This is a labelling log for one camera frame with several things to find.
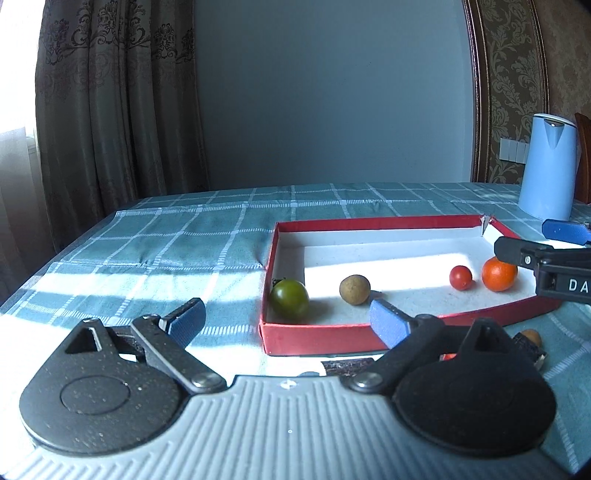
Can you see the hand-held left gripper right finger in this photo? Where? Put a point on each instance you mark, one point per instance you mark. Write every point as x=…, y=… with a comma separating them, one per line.
x=388, y=324

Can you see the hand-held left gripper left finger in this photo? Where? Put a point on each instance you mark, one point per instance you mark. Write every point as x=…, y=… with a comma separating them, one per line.
x=187, y=319

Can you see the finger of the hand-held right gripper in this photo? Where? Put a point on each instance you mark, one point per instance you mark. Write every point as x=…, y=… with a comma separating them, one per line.
x=511, y=251
x=565, y=230

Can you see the orange mandarin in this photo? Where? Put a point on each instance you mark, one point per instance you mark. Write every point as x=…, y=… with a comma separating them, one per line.
x=499, y=276

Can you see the brown longan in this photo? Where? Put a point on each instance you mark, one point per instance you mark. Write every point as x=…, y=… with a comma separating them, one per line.
x=354, y=290
x=532, y=336

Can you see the red cherry tomato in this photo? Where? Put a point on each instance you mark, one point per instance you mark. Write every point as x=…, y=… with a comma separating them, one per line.
x=461, y=278

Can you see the red cardboard box tray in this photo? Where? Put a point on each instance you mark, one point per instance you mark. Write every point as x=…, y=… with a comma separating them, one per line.
x=314, y=339

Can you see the green cherry tomato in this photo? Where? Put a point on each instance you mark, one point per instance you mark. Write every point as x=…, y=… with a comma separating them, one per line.
x=288, y=300

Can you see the blue electric kettle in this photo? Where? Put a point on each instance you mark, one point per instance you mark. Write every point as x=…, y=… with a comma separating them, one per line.
x=547, y=175

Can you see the wooden chair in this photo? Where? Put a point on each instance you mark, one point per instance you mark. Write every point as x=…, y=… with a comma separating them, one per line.
x=585, y=157
x=508, y=83

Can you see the teal checked tablecloth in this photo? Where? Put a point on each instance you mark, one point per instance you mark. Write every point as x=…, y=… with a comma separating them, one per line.
x=184, y=240

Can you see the wooden chair back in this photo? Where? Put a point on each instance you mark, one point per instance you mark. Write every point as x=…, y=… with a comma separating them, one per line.
x=508, y=83

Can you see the brown patterned curtain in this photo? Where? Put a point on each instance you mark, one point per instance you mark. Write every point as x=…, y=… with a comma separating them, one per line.
x=120, y=115

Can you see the white sheer curtain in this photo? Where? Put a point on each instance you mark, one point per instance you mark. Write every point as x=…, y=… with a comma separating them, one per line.
x=18, y=184

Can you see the white wall switch panel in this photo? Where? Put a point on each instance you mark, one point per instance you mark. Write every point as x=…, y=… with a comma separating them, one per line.
x=515, y=150

